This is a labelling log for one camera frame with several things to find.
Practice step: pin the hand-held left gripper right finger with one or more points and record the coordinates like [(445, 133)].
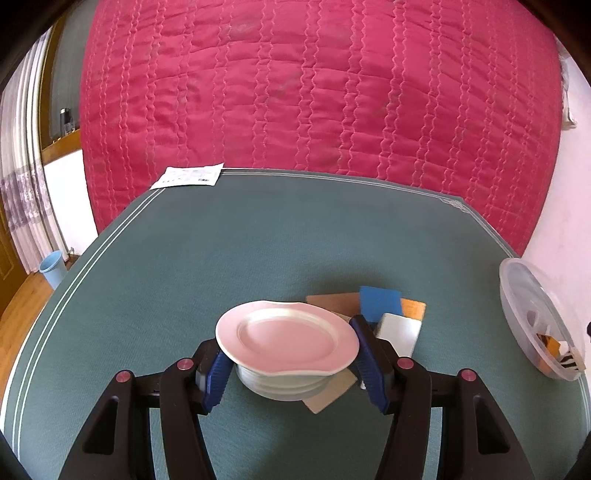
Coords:
[(369, 364)]

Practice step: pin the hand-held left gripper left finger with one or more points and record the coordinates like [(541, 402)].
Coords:
[(217, 378)]

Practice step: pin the blue block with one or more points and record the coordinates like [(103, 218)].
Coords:
[(379, 302)]

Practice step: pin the pink plate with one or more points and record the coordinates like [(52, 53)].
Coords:
[(286, 337)]

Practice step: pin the white plate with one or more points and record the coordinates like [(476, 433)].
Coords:
[(258, 374), (281, 393)]

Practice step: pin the beige tile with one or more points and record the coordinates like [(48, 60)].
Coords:
[(332, 392)]

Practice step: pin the green mat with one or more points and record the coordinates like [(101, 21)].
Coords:
[(231, 249)]

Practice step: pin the clear plastic container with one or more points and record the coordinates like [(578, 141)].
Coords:
[(521, 295)]

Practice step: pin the small orange block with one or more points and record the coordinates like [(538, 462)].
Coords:
[(551, 344)]

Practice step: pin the blue wastebasket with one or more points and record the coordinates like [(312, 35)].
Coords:
[(53, 272)]

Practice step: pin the black and white striped block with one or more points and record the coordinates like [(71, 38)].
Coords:
[(571, 360)]

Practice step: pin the white paper sheet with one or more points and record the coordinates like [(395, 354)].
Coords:
[(187, 176)]

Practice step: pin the wooden door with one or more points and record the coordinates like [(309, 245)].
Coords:
[(7, 277)]

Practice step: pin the white patterned curtain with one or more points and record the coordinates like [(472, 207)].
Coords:
[(23, 184)]

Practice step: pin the red quilted blanket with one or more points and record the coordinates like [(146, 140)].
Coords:
[(323, 92)]

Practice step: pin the wooden windowsill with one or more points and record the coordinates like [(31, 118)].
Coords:
[(62, 145)]

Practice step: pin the dark bottle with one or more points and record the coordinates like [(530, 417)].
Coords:
[(66, 121)]

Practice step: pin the white cloth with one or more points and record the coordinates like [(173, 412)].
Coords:
[(567, 92)]

